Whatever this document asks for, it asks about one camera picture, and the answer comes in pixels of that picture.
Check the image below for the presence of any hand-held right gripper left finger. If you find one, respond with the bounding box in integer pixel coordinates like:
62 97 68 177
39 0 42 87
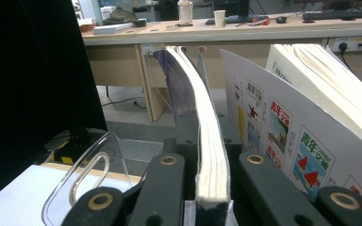
162 109 200 202

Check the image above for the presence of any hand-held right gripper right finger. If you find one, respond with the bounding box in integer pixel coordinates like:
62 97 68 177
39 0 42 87
216 112 244 202

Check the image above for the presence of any purple magazine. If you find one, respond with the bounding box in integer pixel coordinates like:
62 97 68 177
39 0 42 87
152 45 233 226

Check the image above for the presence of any white magazine with picture grid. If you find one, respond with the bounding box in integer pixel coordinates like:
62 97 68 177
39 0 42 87
220 42 362 210

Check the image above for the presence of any clear acrylic book rack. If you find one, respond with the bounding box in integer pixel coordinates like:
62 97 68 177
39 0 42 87
41 131 165 226

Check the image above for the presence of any black stand base striped tape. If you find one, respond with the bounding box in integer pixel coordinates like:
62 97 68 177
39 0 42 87
43 126 107 167

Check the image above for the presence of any beige office desk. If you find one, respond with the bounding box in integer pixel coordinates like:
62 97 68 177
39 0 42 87
80 13 362 122

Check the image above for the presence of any black keyboard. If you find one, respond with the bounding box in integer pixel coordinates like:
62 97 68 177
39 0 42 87
206 14 270 25
302 8 362 22

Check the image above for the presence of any orange tool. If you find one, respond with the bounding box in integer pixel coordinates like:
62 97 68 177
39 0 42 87
248 18 271 26

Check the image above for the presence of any white paper cup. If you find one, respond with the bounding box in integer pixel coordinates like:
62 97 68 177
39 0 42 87
213 9 226 28

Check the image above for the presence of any clear jar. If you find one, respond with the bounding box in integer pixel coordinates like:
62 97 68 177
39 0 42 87
177 0 194 26

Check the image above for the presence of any white paper stack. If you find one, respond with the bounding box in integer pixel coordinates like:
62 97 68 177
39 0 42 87
92 22 135 36

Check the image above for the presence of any olive cloth bag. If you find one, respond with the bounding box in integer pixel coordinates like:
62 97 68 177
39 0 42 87
102 7 140 26

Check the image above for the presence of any red box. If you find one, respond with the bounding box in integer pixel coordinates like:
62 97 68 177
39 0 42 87
78 17 95 32

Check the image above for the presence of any white foam board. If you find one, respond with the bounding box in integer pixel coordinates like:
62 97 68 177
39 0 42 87
0 164 130 226

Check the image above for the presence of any white cable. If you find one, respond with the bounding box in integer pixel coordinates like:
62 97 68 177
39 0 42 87
152 86 174 112

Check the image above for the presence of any black cable with plug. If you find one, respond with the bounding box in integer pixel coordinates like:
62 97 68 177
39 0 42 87
101 96 148 110

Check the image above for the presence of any white wall socket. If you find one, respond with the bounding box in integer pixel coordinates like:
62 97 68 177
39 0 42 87
332 37 362 53
140 43 167 58

